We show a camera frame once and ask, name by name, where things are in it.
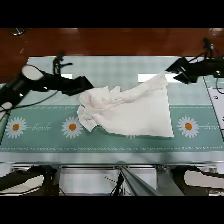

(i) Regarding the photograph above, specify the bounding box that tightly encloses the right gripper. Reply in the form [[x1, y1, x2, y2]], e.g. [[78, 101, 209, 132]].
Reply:
[[165, 56, 207, 85]]

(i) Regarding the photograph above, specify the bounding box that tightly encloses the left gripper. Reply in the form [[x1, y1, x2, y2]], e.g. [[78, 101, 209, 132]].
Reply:
[[59, 75, 95, 98]]

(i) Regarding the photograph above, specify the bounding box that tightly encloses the white shirt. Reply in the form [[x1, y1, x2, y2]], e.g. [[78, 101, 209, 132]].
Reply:
[[76, 72, 175, 139]]

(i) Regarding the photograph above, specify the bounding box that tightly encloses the silver frame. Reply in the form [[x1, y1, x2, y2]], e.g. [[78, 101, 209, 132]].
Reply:
[[0, 161, 224, 197]]

